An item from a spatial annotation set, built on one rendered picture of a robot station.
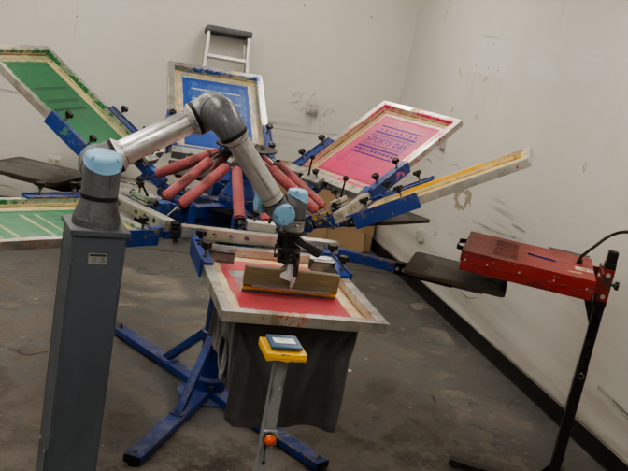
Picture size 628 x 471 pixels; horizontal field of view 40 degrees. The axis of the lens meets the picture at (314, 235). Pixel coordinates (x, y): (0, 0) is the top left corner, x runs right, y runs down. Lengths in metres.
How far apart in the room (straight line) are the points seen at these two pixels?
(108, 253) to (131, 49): 4.69
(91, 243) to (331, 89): 5.13
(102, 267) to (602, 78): 3.27
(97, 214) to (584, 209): 3.11
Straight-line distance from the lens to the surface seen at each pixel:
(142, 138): 2.88
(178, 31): 7.37
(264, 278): 3.13
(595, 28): 5.34
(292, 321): 2.87
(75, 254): 2.75
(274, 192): 2.88
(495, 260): 3.78
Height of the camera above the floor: 1.93
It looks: 14 degrees down
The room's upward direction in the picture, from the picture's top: 11 degrees clockwise
